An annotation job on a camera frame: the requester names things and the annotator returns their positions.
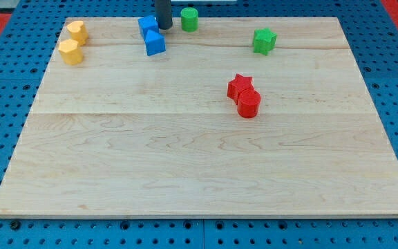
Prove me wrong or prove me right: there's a yellow hexagon block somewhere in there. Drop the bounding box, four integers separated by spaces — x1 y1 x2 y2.
58 39 84 65

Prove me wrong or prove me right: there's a blue cube block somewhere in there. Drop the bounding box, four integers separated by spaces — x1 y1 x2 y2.
138 15 159 39

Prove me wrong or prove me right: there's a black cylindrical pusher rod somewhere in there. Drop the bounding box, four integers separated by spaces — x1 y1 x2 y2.
154 0 173 30

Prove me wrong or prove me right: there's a green cylinder block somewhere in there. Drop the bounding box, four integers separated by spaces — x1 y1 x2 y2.
180 7 198 33

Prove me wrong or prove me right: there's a red cylinder block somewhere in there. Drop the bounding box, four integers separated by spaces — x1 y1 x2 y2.
237 89 261 118

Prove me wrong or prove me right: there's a light wooden board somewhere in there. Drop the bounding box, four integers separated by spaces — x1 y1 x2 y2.
0 17 398 219

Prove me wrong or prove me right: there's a green star block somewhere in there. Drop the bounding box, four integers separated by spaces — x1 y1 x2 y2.
252 28 277 55

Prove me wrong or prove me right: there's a yellow heart block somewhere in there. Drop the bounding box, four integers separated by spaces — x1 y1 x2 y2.
66 20 88 46

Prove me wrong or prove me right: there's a blue triangular prism block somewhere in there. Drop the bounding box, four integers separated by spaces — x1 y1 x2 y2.
144 30 166 56

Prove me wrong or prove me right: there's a red star block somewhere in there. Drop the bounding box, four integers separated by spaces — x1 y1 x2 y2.
227 73 254 104

